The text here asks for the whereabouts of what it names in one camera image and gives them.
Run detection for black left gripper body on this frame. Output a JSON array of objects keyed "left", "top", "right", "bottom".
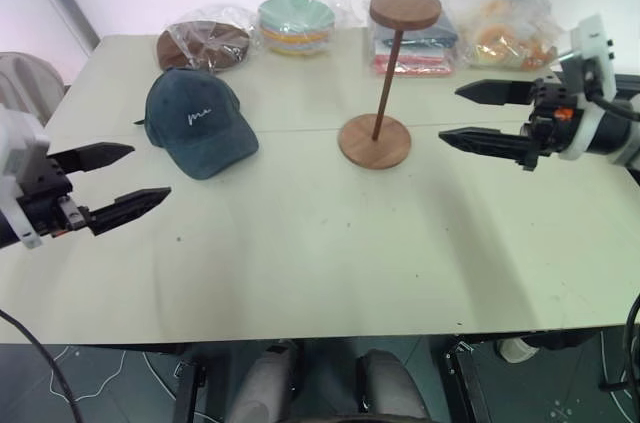
[{"left": 17, "top": 155, "right": 95, "bottom": 240}]

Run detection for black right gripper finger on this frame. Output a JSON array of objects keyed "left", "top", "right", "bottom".
[
  {"left": 438, "top": 126, "right": 542, "bottom": 172},
  {"left": 454, "top": 78, "right": 538, "bottom": 109}
]

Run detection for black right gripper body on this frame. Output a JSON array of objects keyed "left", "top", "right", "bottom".
[{"left": 519, "top": 76, "right": 587, "bottom": 159}]

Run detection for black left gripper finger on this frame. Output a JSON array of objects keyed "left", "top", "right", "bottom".
[
  {"left": 89, "top": 187, "right": 173, "bottom": 237},
  {"left": 48, "top": 142, "right": 136, "bottom": 176}
]

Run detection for brown wooden hat stand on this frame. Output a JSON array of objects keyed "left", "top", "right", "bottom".
[{"left": 337, "top": 0, "right": 443, "bottom": 170}]

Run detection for bagged bread rings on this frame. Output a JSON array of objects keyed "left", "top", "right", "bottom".
[{"left": 458, "top": 0, "right": 565, "bottom": 72}]

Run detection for bagged folded cloth stack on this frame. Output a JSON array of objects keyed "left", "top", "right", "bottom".
[{"left": 362, "top": 0, "right": 460, "bottom": 78}]

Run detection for beige chair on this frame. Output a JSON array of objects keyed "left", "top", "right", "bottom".
[{"left": 0, "top": 51, "right": 67, "bottom": 127}]

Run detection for dark green baseball cap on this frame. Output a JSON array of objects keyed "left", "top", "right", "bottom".
[{"left": 132, "top": 67, "right": 260, "bottom": 181}]

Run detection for bagged brown wooden plates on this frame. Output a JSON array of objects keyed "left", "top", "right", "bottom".
[{"left": 155, "top": 3, "right": 257, "bottom": 74}]

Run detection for white rounded floor object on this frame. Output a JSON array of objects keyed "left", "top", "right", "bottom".
[{"left": 496, "top": 336, "right": 542, "bottom": 364}]

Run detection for bagged pastel bowl stack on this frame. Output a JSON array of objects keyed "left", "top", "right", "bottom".
[{"left": 256, "top": 0, "right": 357, "bottom": 59}]

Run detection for grey left robot leg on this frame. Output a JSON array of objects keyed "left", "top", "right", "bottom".
[{"left": 228, "top": 341, "right": 305, "bottom": 423}]

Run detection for grey robot leg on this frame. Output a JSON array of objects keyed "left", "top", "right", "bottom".
[
  {"left": 355, "top": 349, "right": 432, "bottom": 423},
  {"left": 228, "top": 341, "right": 305, "bottom": 423}
]

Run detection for grey right robot leg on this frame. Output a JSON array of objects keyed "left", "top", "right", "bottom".
[{"left": 355, "top": 349, "right": 432, "bottom": 423}]

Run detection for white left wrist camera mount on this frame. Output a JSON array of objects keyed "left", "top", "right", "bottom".
[{"left": 0, "top": 106, "right": 52, "bottom": 250}]

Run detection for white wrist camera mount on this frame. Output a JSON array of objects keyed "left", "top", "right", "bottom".
[
  {"left": 0, "top": 106, "right": 52, "bottom": 250},
  {"left": 556, "top": 14, "right": 619, "bottom": 162}
]

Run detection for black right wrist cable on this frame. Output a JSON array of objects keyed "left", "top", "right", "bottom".
[{"left": 585, "top": 85, "right": 640, "bottom": 121}]

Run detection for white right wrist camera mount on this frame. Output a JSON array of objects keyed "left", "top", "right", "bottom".
[{"left": 556, "top": 14, "right": 619, "bottom": 162}]

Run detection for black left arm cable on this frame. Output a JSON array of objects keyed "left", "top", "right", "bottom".
[{"left": 0, "top": 309, "right": 87, "bottom": 423}]

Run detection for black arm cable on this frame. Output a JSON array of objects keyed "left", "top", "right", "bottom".
[
  {"left": 619, "top": 292, "right": 640, "bottom": 397},
  {"left": 0, "top": 309, "right": 87, "bottom": 423}
]

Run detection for black table leg frame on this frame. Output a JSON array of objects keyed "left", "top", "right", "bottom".
[
  {"left": 441, "top": 337, "right": 503, "bottom": 423},
  {"left": 172, "top": 361, "right": 207, "bottom": 423}
]

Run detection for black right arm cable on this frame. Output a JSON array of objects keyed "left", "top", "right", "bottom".
[{"left": 619, "top": 292, "right": 640, "bottom": 397}]

